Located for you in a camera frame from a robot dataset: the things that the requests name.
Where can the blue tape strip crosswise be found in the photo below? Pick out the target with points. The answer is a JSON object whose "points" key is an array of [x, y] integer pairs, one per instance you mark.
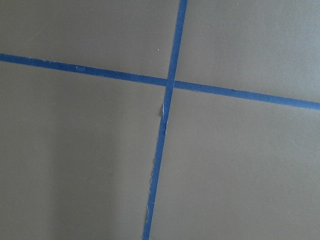
{"points": [[183, 85]]}

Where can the blue tape strip lengthwise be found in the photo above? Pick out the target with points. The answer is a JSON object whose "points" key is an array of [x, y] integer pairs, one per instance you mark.
{"points": [[166, 105]]}

